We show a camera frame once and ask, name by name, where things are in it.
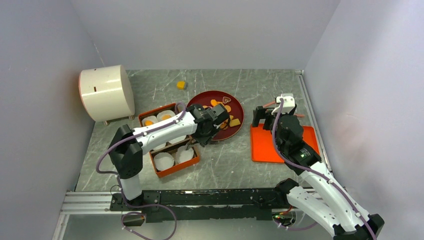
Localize orange round cookie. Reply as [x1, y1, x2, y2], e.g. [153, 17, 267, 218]
[160, 114, 173, 121]
[144, 120, 154, 126]

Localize metal tongs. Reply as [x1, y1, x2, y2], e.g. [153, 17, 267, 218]
[184, 139, 197, 151]

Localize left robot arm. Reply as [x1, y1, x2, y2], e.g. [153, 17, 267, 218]
[106, 104, 230, 210]

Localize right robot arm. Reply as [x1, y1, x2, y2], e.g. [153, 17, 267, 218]
[251, 106, 385, 240]

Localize orange chopstick upper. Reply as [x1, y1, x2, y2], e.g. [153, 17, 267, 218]
[262, 101, 277, 108]

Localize dark red round plate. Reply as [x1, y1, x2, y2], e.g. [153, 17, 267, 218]
[187, 90, 244, 141]

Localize yellow rectangular cookie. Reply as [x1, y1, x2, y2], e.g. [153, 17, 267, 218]
[229, 118, 241, 127]

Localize heart outline cookie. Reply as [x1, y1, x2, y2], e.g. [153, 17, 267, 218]
[222, 96, 232, 105]

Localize orange flat tray lid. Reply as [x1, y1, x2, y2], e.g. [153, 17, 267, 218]
[250, 123, 320, 164]

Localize white paper cup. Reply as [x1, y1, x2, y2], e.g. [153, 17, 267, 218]
[141, 115, 159, 127]
[175, 146, 195, 164]
[156, 110, 176, 122]
[153, 152, 175, 172]

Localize yellow cube block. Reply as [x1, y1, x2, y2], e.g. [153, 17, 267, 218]
[176, 81, 187, 90]

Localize orange compartment box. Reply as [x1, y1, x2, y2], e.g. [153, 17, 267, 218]
[138, 103, 200, 178]

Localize white cylindrical container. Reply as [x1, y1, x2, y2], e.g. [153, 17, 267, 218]
[78, 65, 135, 125]

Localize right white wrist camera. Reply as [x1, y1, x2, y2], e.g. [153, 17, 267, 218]
[271, 93, 296, 114]

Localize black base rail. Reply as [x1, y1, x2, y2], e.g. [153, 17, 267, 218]
[109, 187, 290, 223]

